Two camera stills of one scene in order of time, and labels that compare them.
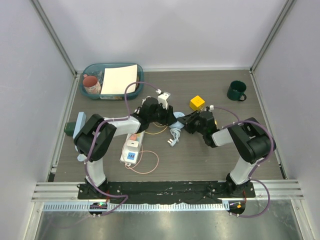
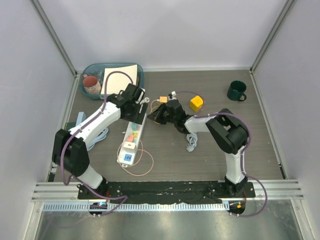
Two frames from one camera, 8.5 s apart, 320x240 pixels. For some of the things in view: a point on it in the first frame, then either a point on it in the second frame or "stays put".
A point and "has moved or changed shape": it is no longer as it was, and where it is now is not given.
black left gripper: (169, 117) → (138, 117)
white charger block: (132, 145) has moved or changed shape
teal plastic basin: (134, 91) stays put
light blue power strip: (80, 123) stays put
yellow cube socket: (197, 103) stays put
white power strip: (132, 144) stays put
